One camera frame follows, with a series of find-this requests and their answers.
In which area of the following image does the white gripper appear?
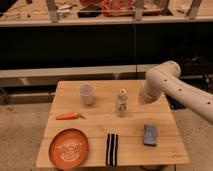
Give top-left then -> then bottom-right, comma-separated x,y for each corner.
139,85 -> 160,104

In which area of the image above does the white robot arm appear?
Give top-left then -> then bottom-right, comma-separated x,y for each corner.
139,61 -> 213,125

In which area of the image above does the wooden table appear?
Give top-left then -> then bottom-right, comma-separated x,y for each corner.
36,80 -> 189,168

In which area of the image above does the blue sponge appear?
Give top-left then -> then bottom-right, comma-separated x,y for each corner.
143,125 -> 157,146

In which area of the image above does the black white striped cloth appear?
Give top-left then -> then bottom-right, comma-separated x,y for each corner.
105,134 -> 118,166

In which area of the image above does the orange carrot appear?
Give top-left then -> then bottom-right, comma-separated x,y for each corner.
55,112 -> 86,120

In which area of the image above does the orange patterned plate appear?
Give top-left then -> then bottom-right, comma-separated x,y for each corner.
49,128 -> 89,170

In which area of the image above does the red object on shelf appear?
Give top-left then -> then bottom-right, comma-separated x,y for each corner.
101,0 -> 135,16

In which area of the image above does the metal shelf rail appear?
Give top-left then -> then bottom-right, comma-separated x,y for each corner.
0,64 -> 154,87

